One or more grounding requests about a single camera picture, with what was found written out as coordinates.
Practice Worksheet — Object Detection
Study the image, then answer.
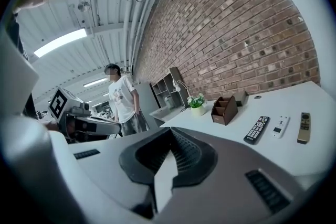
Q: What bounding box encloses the grey shelf hutch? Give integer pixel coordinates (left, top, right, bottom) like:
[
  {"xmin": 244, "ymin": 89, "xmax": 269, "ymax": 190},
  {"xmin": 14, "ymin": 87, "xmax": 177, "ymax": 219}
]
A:
[{"xmin": 152, "ymin": 67, "xmax": 184, "ymax": 111}]

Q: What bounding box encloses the dark slim remote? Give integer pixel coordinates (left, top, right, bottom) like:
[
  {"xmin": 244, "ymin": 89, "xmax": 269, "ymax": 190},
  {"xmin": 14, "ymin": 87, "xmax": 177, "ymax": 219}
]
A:
[{"xmin": 297, "ymin": 112, "xmax": 312, "ymax": 145}]

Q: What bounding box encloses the white small remote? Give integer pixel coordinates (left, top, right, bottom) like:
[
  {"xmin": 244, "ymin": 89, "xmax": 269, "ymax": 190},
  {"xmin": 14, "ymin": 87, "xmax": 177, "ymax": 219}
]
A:
[{"xmin": 271, "ymin": 115, "xmax": 290, "ymax": 139}]

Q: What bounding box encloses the dark brown organizer box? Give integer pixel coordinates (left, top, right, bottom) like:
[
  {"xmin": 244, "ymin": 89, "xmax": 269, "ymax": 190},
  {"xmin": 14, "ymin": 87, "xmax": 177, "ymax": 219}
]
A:
[{"xmin": 211, "ymin": 95, "xmax": 239, "ymax": 126}]

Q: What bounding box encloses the long ceiling light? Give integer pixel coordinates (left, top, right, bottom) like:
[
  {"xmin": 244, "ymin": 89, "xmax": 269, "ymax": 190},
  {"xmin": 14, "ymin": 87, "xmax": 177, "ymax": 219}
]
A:
[
  {"xmin": 33, "ymin": 28, "xmax": 88, "ymax": 58},
  {"xmin": 82, "ymin": 78, "xmax": 109, "ymax": 88}
]

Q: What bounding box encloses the white electric kettle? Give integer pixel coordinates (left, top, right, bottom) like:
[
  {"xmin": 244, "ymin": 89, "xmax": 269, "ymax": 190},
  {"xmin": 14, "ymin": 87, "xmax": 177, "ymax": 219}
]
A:
[{"xmin": 164, "ymin": 95, "xmax": 175, "ymax": 110}]

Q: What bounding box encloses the black remote control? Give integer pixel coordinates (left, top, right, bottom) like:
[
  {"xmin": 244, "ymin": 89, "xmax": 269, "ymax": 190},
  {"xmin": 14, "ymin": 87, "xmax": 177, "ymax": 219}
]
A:
[{"xmin": 243, "ymin": 115, "xmax": 270, "ymax": 145}]

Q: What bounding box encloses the white desk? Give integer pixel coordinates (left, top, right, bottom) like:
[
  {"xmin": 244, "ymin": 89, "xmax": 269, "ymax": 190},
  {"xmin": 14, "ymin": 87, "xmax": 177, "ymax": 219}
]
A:
[{"xmin": 160, "ymin": 80, "xmax": 333, "ymax": 192}]

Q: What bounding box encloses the grey flat box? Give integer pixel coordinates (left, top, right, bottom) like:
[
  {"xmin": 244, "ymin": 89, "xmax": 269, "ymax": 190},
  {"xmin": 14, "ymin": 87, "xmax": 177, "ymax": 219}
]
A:
[{"xmin": 235, "ymin": 90, "xmax": 249, "ymax": 108}]

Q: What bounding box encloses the potted plant with blue flowers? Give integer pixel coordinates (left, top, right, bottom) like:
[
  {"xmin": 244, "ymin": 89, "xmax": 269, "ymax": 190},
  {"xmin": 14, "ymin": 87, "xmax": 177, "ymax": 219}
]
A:
[{"xmin": 186, "ymin": 93, "xmax": 208, "ymax": 117}]

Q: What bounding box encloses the silver desk lamp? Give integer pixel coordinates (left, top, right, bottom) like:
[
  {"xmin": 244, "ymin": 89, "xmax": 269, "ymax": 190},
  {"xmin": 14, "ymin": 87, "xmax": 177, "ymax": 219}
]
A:
[{"xmin": 172, "ymin": 79, "xmax": 190, "ymax": 111}]

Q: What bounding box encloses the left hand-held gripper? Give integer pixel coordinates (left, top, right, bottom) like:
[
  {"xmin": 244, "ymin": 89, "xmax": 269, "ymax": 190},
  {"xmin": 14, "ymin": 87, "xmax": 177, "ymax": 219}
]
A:
[{"xmin": 48, "ymin": 86, "xmax": 122, "ymax": 144}]

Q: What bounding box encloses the grey wooden desk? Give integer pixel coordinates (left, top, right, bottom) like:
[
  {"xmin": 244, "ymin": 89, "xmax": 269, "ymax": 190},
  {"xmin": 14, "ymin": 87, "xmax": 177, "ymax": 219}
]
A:
[{"xmin": 149, "ymin": 104, "xmax": 190, "ymax": 122}]

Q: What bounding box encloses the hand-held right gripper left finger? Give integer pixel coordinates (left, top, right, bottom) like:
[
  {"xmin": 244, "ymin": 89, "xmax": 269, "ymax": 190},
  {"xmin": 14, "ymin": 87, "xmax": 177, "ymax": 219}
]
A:
[{"xmin": 49, "ymin": 127, "xmax": 175, "ymax": 220}]

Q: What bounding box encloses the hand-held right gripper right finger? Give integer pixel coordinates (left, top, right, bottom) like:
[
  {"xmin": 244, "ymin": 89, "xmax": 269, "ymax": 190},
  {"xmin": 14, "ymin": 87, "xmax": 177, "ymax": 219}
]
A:
[{"xmin": 154, "ymin": 127, "xmax": 312, "ymax": 224}]

